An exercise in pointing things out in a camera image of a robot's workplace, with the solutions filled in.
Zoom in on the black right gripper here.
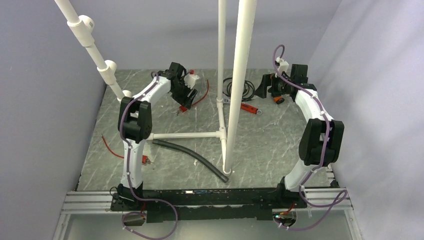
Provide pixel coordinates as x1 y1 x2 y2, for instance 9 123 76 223
254 72 294 99

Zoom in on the red wire with connector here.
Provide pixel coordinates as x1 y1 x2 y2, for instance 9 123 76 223
179 79 210 113

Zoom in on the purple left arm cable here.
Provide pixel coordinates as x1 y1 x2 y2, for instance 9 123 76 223
118 72 180 240

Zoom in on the coiled black cable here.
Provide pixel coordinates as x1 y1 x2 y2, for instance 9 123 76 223
222 77 256 102

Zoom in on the white PVC pipe frame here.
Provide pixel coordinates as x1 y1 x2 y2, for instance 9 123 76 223
53 0 258 176

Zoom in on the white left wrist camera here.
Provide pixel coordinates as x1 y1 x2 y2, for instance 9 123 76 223
183 73 200 89

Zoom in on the black corrugated hose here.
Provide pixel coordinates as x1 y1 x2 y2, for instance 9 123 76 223
151 138 230 184

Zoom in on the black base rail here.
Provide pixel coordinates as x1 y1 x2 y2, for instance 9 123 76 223
110 183 307 223

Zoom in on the short red wire connector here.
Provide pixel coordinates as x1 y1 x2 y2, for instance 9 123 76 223
101 134 155 166

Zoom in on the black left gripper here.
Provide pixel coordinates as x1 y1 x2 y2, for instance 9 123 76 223
171 80 198 110

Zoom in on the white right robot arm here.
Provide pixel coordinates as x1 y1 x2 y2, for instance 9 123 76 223
254 61 345 208

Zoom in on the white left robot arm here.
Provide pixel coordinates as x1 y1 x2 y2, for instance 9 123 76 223
117 62 199 210

